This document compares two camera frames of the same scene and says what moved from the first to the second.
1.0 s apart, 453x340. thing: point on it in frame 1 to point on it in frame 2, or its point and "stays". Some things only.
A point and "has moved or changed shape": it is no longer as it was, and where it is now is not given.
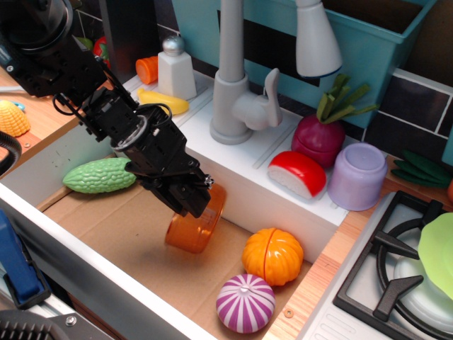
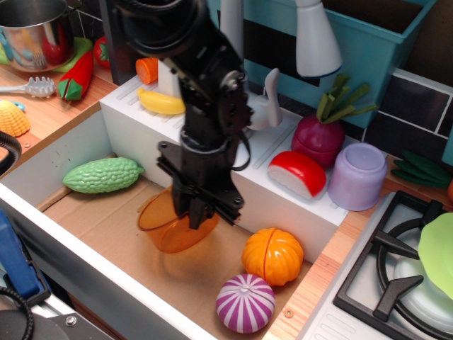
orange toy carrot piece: [147, 69] stays
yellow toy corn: [13, 122] stays
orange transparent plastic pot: [191, 234] has moved or changed shape
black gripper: [157, 147] to [202, 166]
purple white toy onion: [245, 303] stays
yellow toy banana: [176, 106] stays
